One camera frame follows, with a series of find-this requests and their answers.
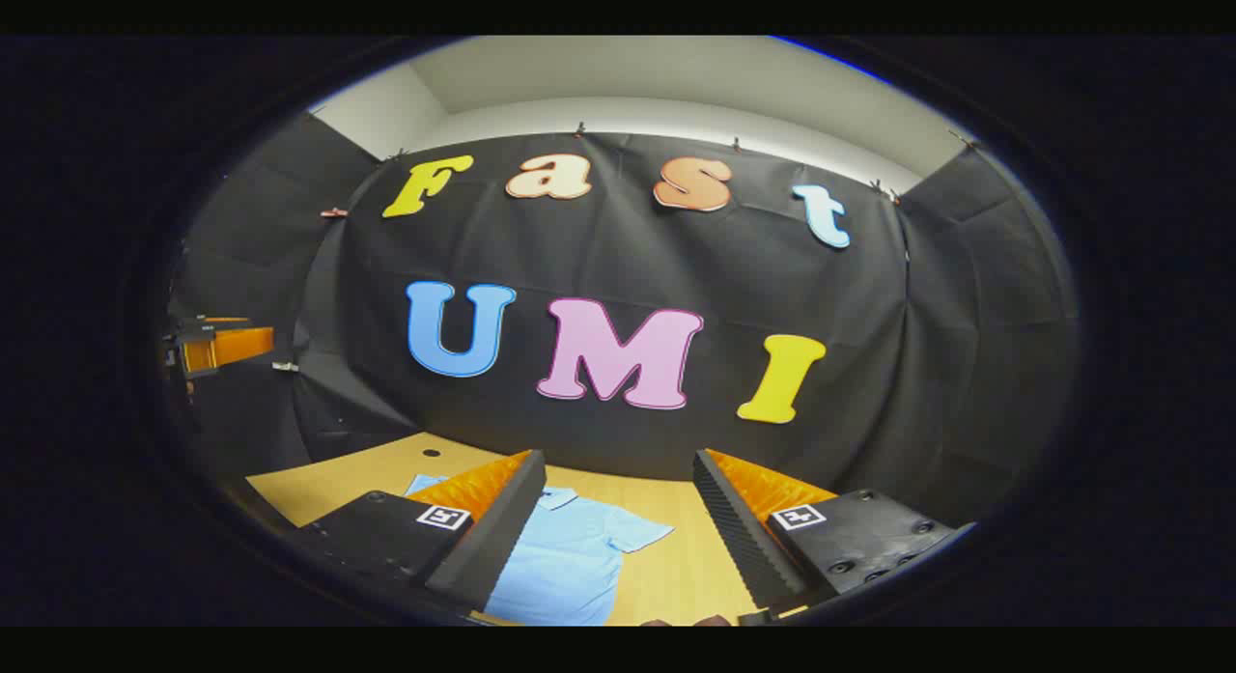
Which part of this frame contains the light blue T-shirt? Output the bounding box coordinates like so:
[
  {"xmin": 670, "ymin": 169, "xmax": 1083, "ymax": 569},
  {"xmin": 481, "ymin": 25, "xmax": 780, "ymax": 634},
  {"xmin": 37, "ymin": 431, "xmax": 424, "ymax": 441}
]
[{"xmin": 404, "ymin": 473, "xmax": 675, "ymax": 626}]

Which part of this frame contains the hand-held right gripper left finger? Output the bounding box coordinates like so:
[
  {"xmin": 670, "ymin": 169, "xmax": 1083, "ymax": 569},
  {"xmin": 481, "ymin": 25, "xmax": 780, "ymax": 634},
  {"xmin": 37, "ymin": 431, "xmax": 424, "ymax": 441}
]
[{"xmin": 288, "ymin": 448, "xmax": 548, "ymax": 614}]

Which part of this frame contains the black backdrop cloth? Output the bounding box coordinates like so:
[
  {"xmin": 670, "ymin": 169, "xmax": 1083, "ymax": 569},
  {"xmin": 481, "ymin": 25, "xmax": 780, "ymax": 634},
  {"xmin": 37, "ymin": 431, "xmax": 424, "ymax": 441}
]
[{"xmin": 164, "ymin": 113, "xmax": 1082, "ymax": 529}]

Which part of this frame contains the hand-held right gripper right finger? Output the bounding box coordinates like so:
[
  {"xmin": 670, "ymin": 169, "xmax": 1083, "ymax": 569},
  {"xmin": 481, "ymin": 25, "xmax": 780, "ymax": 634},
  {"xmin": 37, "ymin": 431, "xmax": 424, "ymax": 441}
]
[{"xmin": 692, "ymin": 448, "xmax": 978, "ymax": 618}]

